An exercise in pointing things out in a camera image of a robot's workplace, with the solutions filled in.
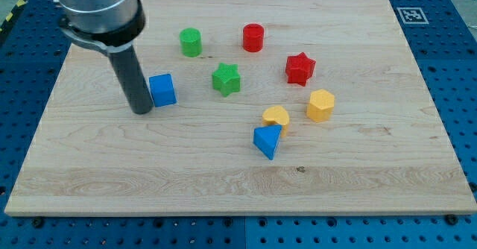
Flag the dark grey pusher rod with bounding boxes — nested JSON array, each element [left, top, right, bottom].
[[107, 45, 154, 115]]

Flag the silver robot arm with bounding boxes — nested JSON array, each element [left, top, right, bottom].
[[53, 0, 154, 114]]

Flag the blue triangle block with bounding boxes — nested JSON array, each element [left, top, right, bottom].
[[253, 124, 282, 160]]

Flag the blue cube block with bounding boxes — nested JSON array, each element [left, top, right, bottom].
[[149, 74, 177, 107]]

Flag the green cylinder block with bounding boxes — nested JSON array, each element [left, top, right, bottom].
[[179, 28, 202, 57]]

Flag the green star block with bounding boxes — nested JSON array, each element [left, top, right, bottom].
[[212, 63, 241, 97]]

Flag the red cylinder block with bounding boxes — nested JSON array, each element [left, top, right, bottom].
[[242, 23, 265, 52]]

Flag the wooden board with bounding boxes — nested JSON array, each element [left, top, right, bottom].
[[5, 0, 476, 217]]

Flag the yellow heart block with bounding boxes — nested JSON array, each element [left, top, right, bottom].
[[262, 105, 291, 138]]

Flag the red star block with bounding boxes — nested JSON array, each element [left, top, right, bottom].
[[285, 52, 316, 86]]

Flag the yellow hexagon block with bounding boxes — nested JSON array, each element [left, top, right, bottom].
[[306, 89, 335, 123]]

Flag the white fiducial marker tag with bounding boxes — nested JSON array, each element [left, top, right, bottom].
[[397, 7, 429, 25]]

